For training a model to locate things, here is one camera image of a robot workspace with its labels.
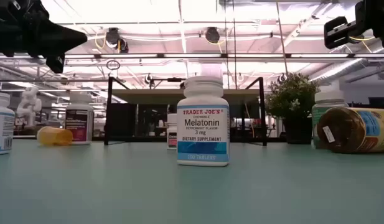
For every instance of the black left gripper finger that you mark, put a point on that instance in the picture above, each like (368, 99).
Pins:
(55, 63)
(54, 37)

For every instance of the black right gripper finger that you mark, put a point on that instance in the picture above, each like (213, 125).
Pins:
(339, 32)

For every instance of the white bottle maroon label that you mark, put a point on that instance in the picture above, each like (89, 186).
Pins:
(79, 124)

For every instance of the white capped bottle green label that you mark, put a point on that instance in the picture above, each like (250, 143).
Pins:
(328, 99)

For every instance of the orange pill vial white cap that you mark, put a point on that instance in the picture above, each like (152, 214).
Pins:
(54, 137)

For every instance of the white bottle blue barcode label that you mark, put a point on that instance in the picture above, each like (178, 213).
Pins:
(2, 124)

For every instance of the amber fish oil bottle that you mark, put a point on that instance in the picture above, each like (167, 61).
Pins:
(350, 130)

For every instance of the small white bottle red label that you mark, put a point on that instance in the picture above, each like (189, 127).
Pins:
(172, 137)

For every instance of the white Trader Joe's melatonin bottle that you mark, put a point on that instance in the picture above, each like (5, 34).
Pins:
(203, 130)

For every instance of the wooden shelf black metal legs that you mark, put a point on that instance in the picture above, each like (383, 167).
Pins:
(148, 96)

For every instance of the white jointed robot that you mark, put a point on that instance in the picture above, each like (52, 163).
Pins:
(29, 102)

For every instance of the black office partition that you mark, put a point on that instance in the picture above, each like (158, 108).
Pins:
(380, 102)

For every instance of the green plant in black pot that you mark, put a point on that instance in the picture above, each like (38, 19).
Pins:
(291, 99)

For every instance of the long horizontal light bar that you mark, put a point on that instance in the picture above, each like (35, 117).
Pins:
(191, 56)

